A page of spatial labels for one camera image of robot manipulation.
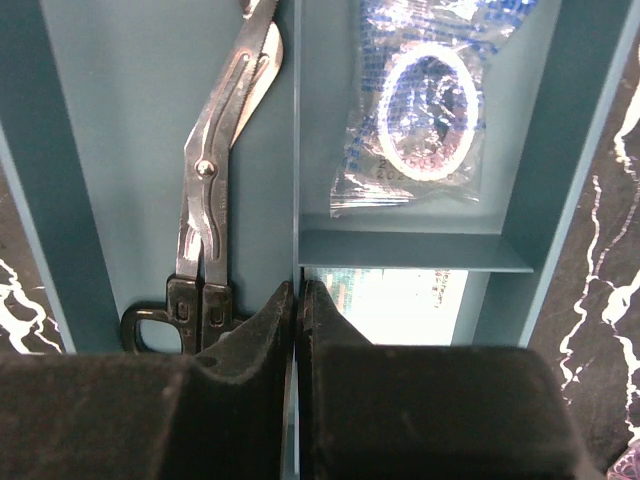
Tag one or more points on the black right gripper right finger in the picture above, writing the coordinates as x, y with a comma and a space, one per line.
371, 411

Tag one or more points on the dark teal tray insert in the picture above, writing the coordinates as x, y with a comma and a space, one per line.
97, 98

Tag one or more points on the small scissors white sheath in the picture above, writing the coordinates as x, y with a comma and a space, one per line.
199, 299

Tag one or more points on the clear bag small items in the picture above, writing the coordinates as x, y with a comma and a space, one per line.
416, 127

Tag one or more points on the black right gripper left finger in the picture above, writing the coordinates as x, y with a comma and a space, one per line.
220, 414

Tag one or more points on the white blue sachet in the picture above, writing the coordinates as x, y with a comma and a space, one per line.
393, 306

